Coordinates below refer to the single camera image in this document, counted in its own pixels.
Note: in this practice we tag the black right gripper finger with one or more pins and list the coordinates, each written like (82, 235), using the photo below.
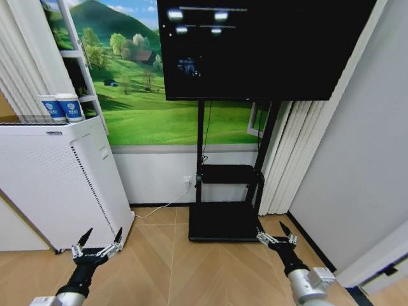
(264, 237)
(288, 235)

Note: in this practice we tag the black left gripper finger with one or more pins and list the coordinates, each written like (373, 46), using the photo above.
(80, 243)
(113, 244)

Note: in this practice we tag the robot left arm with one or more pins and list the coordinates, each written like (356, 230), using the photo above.
(59, 298)

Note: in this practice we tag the black television stand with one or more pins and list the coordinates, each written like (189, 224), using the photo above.
(223, 204)

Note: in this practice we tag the white air purifier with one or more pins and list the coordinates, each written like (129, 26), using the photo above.
(57, 185)

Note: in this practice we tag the black box on stand shelf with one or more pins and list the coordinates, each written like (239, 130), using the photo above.
(227, 174)

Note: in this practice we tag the white vertical blinds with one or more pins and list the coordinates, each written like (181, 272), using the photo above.
(19, 60)
(283, 159)

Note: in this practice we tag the white door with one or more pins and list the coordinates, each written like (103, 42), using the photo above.
(366, 143)

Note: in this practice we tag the blue white paper cup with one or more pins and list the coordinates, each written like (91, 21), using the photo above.
(51, 109)
(71, 109)

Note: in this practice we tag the large black television screen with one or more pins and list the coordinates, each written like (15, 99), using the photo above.
(255, 48)

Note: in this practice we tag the white wall socket plug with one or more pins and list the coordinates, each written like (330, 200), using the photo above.
(187, 181)

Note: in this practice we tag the green landscape wall poster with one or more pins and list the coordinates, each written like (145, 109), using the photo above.
(134, 83)

